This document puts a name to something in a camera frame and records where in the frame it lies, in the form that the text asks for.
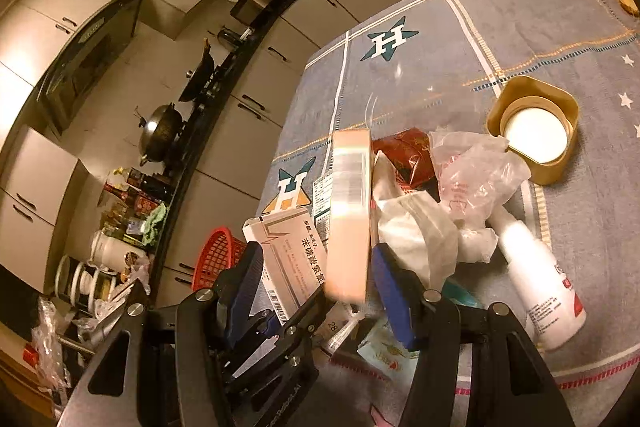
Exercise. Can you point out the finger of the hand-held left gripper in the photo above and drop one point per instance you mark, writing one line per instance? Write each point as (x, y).
(300, 314)
(260, 319)

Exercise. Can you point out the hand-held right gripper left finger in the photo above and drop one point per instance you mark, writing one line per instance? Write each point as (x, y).
(247, 287)

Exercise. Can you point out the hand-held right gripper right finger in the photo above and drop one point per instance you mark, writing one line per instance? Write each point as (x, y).
(395, 297)

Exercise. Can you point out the red plastic mesh basket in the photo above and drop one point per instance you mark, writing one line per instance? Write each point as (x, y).
(217, 252)

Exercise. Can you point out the white box with grey stripe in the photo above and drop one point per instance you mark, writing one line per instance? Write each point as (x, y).
(292, 257)

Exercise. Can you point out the tall pink cardboard box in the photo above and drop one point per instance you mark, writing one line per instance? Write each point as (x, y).
(350, 207)

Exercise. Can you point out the white box with green border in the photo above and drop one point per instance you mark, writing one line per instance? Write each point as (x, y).
(322, 194)

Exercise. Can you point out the white and green sachet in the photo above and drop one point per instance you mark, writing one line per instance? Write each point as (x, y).
(387, 352)

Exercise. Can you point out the teal packet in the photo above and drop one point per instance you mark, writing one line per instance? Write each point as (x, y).
(460, 294)

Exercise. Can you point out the crumpled white paper wrapper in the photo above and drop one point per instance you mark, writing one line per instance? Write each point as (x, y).
(415, 227)

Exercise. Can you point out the white tissue wad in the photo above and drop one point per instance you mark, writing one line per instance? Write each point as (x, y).
(477, 244)

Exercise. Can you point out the green cloth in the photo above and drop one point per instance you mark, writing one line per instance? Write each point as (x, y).
(154, 222)

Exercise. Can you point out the white lidded jar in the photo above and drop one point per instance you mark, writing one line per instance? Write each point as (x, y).
(117, 252)

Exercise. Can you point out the beige lower kitchen cabinets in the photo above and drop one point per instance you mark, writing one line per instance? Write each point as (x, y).
(240, 147)

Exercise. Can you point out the beige kitchen cabinets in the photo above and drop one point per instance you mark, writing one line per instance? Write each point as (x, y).
(45, 32)
(240, 147)

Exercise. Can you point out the red foil snack packet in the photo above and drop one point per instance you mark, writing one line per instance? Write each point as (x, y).
(405, 157)

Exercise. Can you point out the white spray bottle red label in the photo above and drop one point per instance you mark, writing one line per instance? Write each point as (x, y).
(540, 282)

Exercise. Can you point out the group of seasoning bottles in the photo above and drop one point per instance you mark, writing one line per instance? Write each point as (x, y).
(130, 197)

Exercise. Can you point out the clear bag with red print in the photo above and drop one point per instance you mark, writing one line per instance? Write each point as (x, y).
(475, 172)

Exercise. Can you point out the white dish rack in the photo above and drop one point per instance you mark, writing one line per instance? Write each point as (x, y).
(80, 282)

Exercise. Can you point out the steel wok with lid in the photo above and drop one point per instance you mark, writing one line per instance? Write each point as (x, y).
(160, 132)

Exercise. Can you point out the crumpled clear plastic bag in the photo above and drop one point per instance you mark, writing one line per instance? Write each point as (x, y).
(50, 342)

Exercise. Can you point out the black kitchen countertop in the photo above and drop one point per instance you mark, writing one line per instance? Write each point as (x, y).
(235, 72)

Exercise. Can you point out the black wok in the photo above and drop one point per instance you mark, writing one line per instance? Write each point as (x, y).
(197, 72)

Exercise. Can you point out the grey star printed tablecloth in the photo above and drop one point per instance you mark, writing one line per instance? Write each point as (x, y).
(425, 72)

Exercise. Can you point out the black range hood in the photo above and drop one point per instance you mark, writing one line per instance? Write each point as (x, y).
(95, 57)

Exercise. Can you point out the beige upper kitchen cabinets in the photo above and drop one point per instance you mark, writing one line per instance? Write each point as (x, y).
(45, 32)

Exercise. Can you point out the brown snack piece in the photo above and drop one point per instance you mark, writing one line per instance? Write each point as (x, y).
(627, 1)

